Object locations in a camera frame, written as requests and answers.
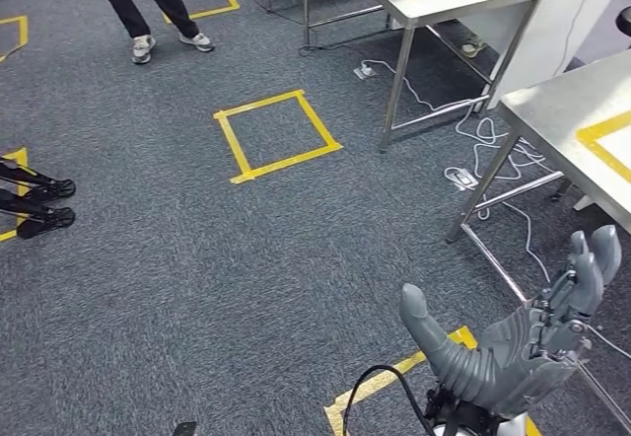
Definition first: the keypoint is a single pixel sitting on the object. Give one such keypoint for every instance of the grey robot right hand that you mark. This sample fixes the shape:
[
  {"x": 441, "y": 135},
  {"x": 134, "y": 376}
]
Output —
[{"x": 508, "y": 368}]

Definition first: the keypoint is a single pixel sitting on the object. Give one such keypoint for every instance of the white floor socket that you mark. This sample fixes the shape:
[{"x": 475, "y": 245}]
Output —
[
  {"x": 464, "y": 179},
  {"x": 364, "y": 72}
]

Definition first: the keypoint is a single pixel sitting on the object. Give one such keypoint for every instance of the tape roll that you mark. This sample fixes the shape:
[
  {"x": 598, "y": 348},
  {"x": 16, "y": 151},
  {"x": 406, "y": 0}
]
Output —
[{"x": 473, "y": 47}]

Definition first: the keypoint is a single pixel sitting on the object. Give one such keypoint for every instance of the white cabinet desk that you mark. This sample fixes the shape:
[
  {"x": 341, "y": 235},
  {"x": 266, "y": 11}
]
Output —
[{"x": 557, "y": 28}]

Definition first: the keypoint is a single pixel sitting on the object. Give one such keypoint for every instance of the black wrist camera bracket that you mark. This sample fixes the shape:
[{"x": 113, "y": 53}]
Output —
[{"x": 463, "y": 417}]

